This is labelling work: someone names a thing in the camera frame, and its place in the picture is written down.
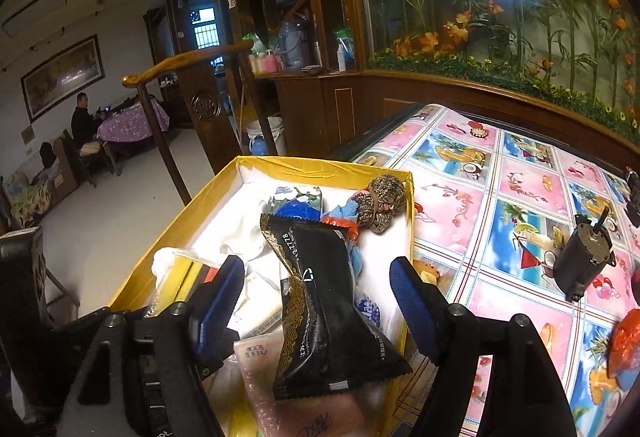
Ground brown knit scrubber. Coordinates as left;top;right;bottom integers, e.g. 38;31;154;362
361;174;407;234

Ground white spray bottle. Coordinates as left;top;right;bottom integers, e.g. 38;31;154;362
334;30;351;73

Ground yellow cardboard box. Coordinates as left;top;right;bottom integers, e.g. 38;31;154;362
107;156;416;437

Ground blue white patterned packet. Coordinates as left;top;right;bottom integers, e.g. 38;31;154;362
354;294;382;330

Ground barred window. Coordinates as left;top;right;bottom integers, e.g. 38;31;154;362
187;7;221;50

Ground white bucket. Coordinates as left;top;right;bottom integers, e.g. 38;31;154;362
246;116;288;157

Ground printed fruit tablecloth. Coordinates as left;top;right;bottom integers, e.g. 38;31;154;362
350;103;640;437

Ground pink packet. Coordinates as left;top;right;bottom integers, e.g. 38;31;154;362
232;334;368;437

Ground table with purple cloth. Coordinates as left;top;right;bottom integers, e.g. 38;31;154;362
97;103;171;145

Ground black motor with shaft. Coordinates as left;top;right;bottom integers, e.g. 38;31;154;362
552;206;617;302

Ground pink container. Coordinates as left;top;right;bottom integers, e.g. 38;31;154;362
249;50;283;75

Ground red plastic bag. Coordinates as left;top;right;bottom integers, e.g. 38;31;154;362
607;315;640;375

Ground black cylindrical motor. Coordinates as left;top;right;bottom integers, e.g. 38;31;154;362
625;167;640;228

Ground blue knit cloth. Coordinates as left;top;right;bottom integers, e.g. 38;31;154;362
327;197;371;278

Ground wooden cabinet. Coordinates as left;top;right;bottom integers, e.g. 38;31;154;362
202;0;371;168

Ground wooden chair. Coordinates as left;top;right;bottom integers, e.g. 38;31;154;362
121;40;281;208

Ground black snack packet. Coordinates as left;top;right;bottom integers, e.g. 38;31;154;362
259;212;413;401

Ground blue white tissue pack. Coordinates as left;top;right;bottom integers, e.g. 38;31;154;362
267;184;323;223

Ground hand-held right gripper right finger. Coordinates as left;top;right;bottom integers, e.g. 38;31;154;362
389;256;578;437

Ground orange plastic bag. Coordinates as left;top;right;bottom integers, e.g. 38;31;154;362
320;212;358;243

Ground bag of coloured sticks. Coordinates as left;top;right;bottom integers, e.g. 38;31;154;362
145;247;221;318

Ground wooden bench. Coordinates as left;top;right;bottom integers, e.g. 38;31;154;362
2;167;78;223

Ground framed wall picture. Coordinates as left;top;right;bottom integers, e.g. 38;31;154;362
20;34;107;124

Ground white sock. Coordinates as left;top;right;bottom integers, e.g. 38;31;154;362
192;204;276;263

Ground framed artificial flower display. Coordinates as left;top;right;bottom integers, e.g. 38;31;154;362
332;0;640;145

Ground grey blue thermos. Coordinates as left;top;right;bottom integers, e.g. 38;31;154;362
277;14;313;70

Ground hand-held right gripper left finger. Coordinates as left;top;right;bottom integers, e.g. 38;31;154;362
67;254;246;437

